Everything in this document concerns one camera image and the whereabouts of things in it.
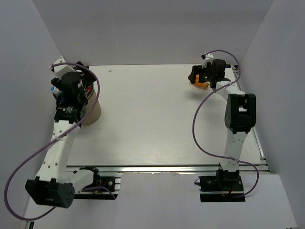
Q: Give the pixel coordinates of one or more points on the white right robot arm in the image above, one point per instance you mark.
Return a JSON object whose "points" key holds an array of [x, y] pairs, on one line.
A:
{"points": [[239, 117]]}

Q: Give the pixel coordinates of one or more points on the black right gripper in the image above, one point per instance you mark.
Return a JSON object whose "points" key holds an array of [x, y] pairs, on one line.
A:
{"points": [[196, 70]]}

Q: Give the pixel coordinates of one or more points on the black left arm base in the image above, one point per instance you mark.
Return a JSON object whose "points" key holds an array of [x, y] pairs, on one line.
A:
{"points": [[102, 187]]}

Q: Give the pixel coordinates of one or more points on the aluminium table front rail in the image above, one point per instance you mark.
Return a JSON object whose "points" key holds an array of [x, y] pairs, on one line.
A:
{"points": [[242, 168]]}

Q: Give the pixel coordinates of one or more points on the blue label bottle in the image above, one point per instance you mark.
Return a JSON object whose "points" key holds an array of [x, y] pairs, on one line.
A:
{"points": [[57, 94]]}

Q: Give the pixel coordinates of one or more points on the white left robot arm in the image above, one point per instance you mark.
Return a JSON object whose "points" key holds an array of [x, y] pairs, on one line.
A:
{"points": [[52, 186]]}

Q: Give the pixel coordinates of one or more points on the crushed red label bottle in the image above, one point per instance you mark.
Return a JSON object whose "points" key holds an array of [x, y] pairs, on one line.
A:
{"points": [[90, 91]]}

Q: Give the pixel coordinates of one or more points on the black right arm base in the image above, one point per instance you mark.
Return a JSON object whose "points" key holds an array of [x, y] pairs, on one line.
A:
{"points": [[224, 186]]}

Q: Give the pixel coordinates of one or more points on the brown cardboard cylinder bin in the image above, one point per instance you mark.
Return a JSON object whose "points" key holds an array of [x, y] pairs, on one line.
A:
{"points": [[90, 112]]}

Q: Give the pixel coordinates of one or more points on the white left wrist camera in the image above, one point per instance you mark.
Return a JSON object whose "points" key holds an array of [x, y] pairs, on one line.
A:
{"points": [[61, 70]]}

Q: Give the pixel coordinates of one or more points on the orange juice bottle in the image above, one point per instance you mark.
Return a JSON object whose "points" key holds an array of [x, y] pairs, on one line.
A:
{"points": [[200, 85]]}

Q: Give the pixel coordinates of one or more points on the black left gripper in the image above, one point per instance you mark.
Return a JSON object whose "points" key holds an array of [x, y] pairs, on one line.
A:
{"points": [[55, 82]]}

